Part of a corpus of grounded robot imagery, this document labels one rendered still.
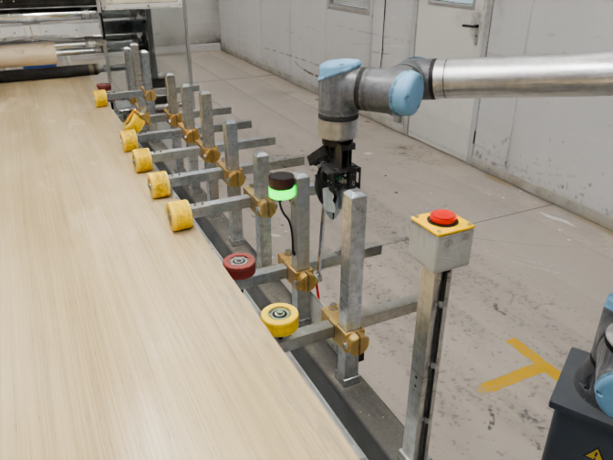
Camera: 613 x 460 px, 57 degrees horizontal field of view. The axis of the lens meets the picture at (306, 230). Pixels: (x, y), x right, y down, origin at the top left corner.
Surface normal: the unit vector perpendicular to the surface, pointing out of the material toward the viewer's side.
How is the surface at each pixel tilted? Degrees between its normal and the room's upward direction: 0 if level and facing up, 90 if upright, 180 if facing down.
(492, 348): 0
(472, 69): 58
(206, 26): 90
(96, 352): 0
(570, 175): 90
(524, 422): 0
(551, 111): 90
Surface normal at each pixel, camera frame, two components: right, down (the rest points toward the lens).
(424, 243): -0.90, 0.20
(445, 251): 0.44, 0.40
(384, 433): 0.00, -0.89
